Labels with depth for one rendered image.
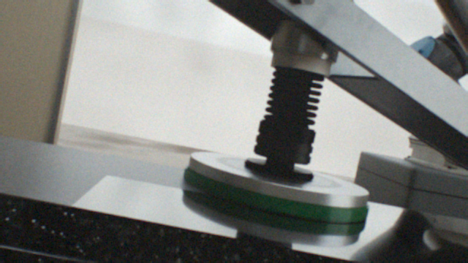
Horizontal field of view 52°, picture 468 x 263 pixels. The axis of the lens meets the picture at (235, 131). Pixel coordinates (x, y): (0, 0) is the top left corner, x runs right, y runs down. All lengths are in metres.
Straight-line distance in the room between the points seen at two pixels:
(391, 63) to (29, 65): 5.03
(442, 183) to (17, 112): 4.64
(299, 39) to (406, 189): 0.96
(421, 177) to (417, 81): 0.85
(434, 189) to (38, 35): 4.60
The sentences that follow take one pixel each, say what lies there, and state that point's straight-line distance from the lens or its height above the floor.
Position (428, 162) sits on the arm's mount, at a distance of 1.63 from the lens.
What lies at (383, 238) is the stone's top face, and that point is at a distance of 0.48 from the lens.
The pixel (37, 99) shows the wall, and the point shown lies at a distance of 5.43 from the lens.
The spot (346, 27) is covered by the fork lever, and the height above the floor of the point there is 1.02.
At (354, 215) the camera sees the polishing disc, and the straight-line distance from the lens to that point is 0.52.
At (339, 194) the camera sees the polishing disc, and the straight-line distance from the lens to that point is 0.50.
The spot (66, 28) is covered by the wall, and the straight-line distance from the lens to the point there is 5.40.
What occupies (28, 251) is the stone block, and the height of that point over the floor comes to 0.80.
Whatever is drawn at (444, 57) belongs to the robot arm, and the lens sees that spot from 1.59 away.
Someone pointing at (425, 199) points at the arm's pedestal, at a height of 0.77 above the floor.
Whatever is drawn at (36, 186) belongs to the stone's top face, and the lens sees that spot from 0.41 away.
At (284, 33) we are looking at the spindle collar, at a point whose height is 1.01.
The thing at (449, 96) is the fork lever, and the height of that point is 0.98.
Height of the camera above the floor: 0.92
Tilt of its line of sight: 3 degrees down
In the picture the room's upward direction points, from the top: 12 degrees clockwise
